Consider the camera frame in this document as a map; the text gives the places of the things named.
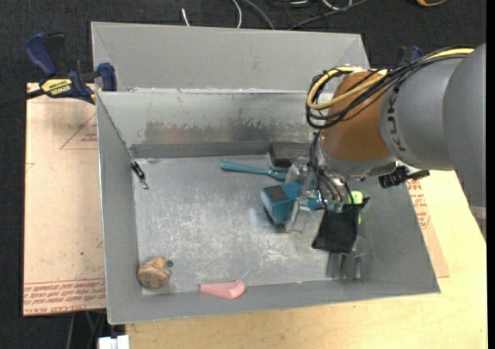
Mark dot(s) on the dark grey lobed object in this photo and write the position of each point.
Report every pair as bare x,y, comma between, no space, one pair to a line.
346,267

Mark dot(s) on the grey metal bin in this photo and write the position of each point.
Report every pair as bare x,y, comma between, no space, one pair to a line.
201,223

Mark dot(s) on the teal box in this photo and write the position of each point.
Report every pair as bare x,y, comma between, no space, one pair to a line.
276,200

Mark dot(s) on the pink flat piece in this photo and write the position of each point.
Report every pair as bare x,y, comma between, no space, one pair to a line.
226,288

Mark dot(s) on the brown round toy food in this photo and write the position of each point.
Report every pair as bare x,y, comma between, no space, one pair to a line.
154,272

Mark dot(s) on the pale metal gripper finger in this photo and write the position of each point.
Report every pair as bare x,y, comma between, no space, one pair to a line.
297,172
300,216

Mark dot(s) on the yellow-green marker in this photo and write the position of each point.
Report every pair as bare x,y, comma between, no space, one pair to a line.
356,198

